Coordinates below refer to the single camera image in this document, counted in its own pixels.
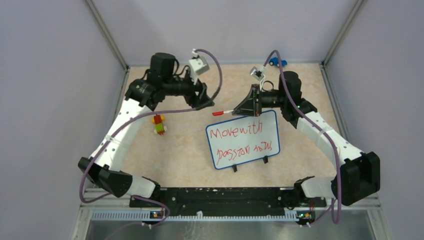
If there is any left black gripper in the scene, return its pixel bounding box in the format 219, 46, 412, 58
164, 70, 216, 111

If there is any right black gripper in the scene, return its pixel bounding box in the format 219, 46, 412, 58
232, 84, 287, 118

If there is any red marker cap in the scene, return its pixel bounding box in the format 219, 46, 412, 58
212, 111, 225, 116

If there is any blue framed whiteboard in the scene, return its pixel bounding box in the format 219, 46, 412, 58
205, 110, 281, 170

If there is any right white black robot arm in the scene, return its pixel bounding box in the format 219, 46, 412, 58
232, 71, 381, 206

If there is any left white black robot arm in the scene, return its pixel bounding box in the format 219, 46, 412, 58
78, 48, 223, 207

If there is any colourful toy brick figure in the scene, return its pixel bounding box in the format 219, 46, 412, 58
152, 114, 167, 135

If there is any blue toy car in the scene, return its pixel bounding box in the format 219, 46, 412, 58
268, 57, 288, 67

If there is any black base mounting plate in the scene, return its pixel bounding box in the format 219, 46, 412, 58
129, 187, 327, 218

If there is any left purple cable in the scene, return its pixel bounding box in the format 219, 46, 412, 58
78, 48, 223, 229

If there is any purple cable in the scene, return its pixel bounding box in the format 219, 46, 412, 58
263, 49, 343, 228
78, 48, 223, 229

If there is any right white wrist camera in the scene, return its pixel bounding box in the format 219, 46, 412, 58
250, 65, 266, 90

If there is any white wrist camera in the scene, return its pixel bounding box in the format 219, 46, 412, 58
188, 48, 210, 85
250, 65, 266, 90

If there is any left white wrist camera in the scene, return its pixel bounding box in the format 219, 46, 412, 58
188, 48, 210, 85

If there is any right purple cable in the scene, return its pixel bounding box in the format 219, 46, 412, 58
263, 49, 343, 228

